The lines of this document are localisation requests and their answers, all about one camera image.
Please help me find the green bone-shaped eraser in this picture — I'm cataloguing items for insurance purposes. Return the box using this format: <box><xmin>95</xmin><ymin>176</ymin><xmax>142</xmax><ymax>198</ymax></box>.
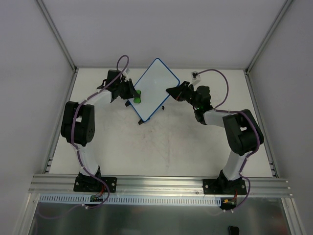
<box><xmin>133</xmin><ymin>90</ymin><xmax>141</xmax><ymax>104</ymax></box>

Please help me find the blue-framed whiteboard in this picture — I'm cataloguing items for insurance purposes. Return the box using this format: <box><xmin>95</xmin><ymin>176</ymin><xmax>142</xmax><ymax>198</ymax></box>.
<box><xmin>129</xmin><ymin>58</ymin><xmax>180</xmax><ymax>123</ymax></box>

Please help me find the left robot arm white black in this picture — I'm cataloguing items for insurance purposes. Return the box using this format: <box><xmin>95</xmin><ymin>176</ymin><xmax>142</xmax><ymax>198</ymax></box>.
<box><xmin>61</xmin><ymin>70</ymin><xmax>141</xmax><ymax>192</ymax></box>

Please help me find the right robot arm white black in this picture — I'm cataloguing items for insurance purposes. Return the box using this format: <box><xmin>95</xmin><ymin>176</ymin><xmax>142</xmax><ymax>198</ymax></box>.
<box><xmin>166</xmin><ymin>81</ymin><xmax>264</xmax><ymax>194</ymax></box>

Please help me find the left circuit board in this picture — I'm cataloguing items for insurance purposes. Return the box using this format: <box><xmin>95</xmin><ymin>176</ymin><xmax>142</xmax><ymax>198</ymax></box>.
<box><xmin>89</xmin><ymin>195</ymin><xmax>105</xmax><ymax>202</ymax></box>

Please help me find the circuit board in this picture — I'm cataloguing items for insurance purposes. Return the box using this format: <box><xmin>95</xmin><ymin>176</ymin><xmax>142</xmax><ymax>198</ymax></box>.
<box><xmin>222</xmin><ymin>198</ymin><xmax>237</xmax><ymax>207</ymax></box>
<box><xmin>89</xmin><ymin>195</ymin><xmax>105</xmax><ymax>202</ymax></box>

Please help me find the right circuit board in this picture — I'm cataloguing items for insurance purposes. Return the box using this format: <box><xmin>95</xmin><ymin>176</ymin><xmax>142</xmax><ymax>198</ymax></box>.
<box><xmin>222</xmin><ymin>198</ymin><xmax>237</xmax><ymax>207</ymax></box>

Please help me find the small black object bottom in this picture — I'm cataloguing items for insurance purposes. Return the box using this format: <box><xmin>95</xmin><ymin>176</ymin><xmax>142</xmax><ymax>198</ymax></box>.
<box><xmin>228</xmin><ymin>226</ymin><xmax>240</xmax><ymax>235</ymax></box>

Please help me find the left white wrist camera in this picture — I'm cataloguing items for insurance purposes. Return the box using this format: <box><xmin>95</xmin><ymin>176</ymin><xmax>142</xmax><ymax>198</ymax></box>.
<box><xmin>123</xmin><ymin>68</ymin><xmax>130</xmax><ymax>80</ymax></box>

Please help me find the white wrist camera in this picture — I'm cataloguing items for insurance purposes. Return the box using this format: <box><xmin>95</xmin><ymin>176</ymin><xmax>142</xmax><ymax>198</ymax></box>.
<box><xmin>123</xmin><ymin>68</ymin><xmax>130</xmax><ymax>80</ymax></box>
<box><xmin>190</xmin><ymin>71</ymin><xmax>201</xmax><ymax>86</ymax></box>

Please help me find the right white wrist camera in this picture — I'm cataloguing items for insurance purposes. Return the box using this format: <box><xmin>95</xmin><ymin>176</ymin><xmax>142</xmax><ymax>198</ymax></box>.
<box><xmin>190</xmin><ymin>71</ymin><xmax>201</xmax><ymax>86</ymax></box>

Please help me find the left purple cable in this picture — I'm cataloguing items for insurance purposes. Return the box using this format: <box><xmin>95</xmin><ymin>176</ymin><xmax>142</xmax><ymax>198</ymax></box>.
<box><xmin>36</xmin><ymin>55</ymin><xmax>130</xmax><ymax>218</ymax></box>

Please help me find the purple cable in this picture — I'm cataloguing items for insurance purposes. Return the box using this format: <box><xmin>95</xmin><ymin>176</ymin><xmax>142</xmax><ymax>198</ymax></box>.
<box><xmin>196</xmin><ymin>69</ymin><xmax>261</xmax><ymax>212</ymax></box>
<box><xmin>36</xmin><ymin>55</ymin><xmax>130</xmax><ymax>218</ymax></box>

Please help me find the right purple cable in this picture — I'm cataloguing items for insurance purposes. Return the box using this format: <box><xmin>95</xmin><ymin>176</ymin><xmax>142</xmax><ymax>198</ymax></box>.
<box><xmin>196</xmin><ymin>69</ymin><xmax>261</xmax><ymax>212</ymax></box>

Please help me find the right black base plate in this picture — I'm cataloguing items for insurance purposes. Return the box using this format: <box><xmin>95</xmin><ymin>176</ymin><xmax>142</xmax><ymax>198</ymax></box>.
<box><xmin>202</xmin><ymin>178</ymin><xmax>247</xmax><ymax>195</ymax></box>

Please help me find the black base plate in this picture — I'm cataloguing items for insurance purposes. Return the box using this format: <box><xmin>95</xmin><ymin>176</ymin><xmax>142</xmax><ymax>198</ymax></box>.
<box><xmin>73</xmin><ymin>175</ymin><xmax>117</xmax><ymax>193</ymax></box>
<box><xmin>202</xmin><ymin>178</ymin><xmax>247</xmax><ymax>195</ymax></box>

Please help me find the left aluminium frame post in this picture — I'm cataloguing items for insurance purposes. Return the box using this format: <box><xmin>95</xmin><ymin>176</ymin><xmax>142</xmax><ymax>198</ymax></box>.
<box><xmin>35</xmin><ymin>0</ymin><xmax>77</xmax><ymax>72</ymax></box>

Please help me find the aluminium frame post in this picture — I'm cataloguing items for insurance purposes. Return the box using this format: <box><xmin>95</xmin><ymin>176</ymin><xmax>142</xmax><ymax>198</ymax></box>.
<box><xmin>245</xmin><ymin>0</ymin><xmax>294</xmax><ymax>75</ymax></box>
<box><xmin>35</xmin><ymin>0</ymin><xmax>77</xmax><ymax>72</ymax></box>

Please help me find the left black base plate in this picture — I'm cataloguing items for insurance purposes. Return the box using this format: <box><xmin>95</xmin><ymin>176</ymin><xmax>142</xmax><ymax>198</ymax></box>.
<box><xmin>73</xmin><ymin>175</ymin><xmax>117</xmax><ymax>193</ymax></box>

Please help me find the white slotted cable duct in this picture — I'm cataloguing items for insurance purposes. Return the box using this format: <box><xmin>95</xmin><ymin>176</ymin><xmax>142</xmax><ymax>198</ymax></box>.
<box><xmin>39</xmin><ymin>194</ymin><xmax>222</xmax><ymax>207</ymax></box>

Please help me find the aluminium front rail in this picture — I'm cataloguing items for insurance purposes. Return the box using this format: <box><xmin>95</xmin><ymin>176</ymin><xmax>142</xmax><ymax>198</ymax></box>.
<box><xmin>28</xmin><ymin>174</ymin><xmax>293</xmax><ymax>198</ymax></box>

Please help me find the right aluminium frame post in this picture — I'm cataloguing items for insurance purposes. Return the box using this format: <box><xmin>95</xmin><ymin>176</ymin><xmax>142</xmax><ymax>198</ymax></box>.
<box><xmin>245</xmin><ymin>0</ymin><xmax>294</xmax><ymax>75</ymax></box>

